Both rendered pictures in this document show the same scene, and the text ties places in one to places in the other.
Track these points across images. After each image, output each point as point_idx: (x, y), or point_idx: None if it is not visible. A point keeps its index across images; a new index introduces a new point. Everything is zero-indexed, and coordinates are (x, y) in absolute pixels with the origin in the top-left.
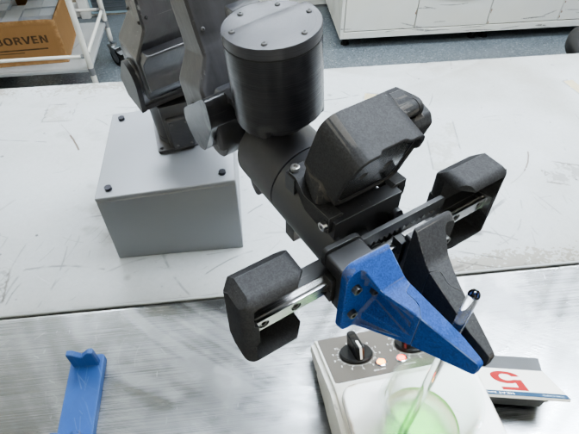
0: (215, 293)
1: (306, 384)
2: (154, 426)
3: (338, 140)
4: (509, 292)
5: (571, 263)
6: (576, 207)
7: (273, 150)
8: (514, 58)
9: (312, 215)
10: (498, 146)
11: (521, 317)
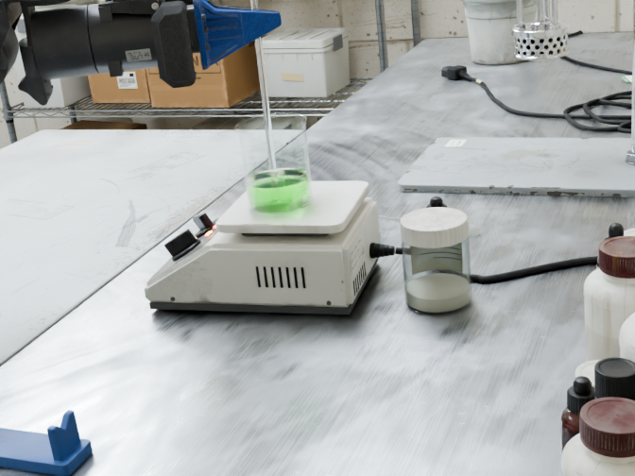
0: (4, 355)
1: (174, 319)
2: (110, 408)
3: None
4: (214, 218)
5: (223, 192)
6: (181, 177)
7: (67, 16)
8: None
9: (141, 10)
10: (73, 188)
11: None
